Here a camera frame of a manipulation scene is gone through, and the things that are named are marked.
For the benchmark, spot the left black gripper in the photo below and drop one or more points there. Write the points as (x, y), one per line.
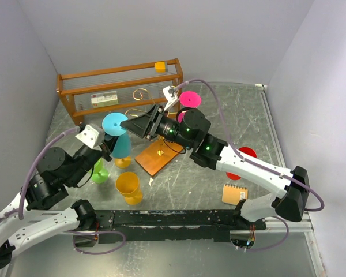
(106, 148)

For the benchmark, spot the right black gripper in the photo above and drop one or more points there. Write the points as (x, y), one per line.
(153, 122)

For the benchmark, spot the blue wine glass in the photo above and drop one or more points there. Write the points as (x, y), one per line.
(111, 124)

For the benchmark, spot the pink wine glass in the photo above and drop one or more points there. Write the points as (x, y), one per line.
(188, 100)

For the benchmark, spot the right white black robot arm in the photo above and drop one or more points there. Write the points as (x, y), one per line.
(288, 189)

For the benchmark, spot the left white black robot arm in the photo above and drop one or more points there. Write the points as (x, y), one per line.
(56, 172)

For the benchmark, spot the orange wine glass rear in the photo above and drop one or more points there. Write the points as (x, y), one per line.
(123, 163)

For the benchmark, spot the orange wine glass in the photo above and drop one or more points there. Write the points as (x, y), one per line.
(123, 163)
(128, 185)

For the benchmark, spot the green wine glass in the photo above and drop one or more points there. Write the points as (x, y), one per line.
(98, 173)

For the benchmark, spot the wooden shelf rack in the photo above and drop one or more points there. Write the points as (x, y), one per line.
(136, 85)

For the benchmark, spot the orange wine glass front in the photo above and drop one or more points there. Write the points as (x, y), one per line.
(128, 185)

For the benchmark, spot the small white green box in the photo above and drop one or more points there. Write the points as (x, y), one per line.
(104, 99)

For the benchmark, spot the yellow grey block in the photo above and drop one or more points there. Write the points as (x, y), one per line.
(161, 67)

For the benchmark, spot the brown spiral notepad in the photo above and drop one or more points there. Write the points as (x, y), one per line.
(233, 194)

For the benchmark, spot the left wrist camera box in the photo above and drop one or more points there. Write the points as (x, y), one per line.
(92, 136)

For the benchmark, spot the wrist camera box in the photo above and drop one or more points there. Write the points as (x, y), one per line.
(170, 93)
(92, 136)

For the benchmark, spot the gold wire wine glass rack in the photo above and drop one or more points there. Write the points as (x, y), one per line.
(156, 156)

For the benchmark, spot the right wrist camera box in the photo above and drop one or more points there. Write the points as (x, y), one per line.
(170, 93)

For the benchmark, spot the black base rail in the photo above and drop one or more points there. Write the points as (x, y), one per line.
(179, 225)

